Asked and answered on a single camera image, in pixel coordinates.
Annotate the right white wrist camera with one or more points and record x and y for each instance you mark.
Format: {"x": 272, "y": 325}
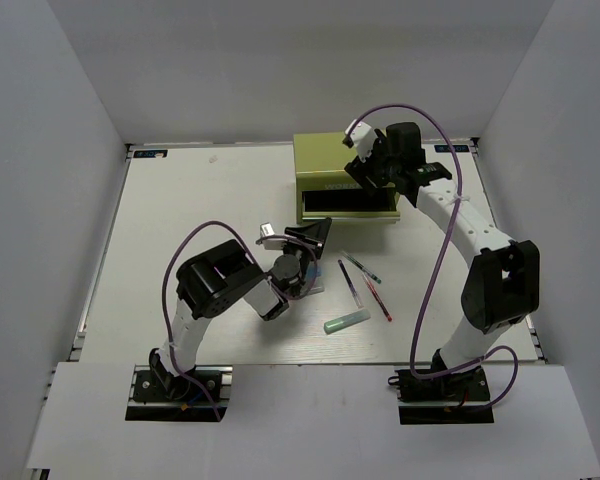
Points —
{"x": 361, "y": 137}

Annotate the blue capped tube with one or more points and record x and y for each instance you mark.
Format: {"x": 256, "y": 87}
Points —
{"x": 313, "y": 272}

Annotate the red pen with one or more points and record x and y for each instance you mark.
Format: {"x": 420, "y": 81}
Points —
{"x": 376, "y": 297}

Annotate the purple pen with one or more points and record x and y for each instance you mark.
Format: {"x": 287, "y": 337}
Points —
{"x": 350, "y": 285}

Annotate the right blue corner label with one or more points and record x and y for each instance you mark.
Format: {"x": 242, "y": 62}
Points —
{"x": 458, "y": 148}

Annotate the left blue corner label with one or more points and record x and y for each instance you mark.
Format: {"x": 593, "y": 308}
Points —
{"x": 150, "y": 154}

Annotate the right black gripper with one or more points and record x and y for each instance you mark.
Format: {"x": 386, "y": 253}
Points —
{"x": 380, "y": 145}

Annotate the green capped tube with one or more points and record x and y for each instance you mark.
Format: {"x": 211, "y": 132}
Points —
{"x": 346, "y": 321}

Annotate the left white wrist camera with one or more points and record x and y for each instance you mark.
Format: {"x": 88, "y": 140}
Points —
{"x": 269, "y": 239}

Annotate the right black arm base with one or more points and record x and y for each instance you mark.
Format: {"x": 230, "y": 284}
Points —
{"x": 450, "y": 400}

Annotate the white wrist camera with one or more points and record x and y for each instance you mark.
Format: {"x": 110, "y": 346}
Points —
{"x": 361, "y": 137}
{"x": 269, "y": 239}

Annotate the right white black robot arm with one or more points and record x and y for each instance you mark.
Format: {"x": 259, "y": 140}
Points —
{"x": 502, "y": 286}

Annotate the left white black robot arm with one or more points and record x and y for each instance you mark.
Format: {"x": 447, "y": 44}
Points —
{"x": 206, "y": 285}

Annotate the orange capped tube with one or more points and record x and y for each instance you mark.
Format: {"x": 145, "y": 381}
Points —
{"x": 316, "y": 289}

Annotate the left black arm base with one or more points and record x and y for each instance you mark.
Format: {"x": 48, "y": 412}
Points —
{"x": 149, "y": 401}

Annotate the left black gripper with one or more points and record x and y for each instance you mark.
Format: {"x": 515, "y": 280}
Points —
{"x": 314, "y": 234}

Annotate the green metal drawer toolbox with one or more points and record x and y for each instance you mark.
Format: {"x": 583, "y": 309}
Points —
{"x": 324, "y": 189}

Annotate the green pen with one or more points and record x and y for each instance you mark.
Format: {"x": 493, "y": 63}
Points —
{"x": 361, "y": 267}

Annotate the blue corner label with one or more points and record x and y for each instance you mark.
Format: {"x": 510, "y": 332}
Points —
{"x": 458, "y": 148}
{"x": 150, "y": 154}

